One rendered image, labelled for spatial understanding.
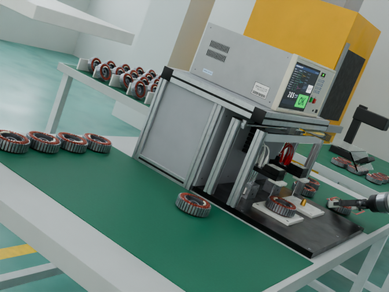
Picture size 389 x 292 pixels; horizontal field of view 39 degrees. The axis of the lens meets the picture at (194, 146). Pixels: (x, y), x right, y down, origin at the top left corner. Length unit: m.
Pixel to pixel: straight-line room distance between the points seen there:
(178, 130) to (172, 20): 4.05
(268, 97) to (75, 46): 8.30
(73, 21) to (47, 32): 8.16
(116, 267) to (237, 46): 1.06
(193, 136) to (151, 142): 0.18
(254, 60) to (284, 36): 3.88
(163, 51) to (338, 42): 1.82
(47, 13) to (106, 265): 0.60
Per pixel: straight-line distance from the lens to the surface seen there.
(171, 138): 1.97
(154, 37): 6.04
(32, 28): 9.37
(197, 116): 1.91
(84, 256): 1.23
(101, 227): 1.38
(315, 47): 5.71
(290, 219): 1.96
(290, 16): 5.87
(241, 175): 1.83
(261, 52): 1.96
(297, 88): 2.01
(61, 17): 1.39
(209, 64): 2.05
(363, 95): 7.42
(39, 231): 1.28
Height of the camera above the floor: 1.30
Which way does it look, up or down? 12 degrees down
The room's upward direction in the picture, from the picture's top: 21 degrees clockwise
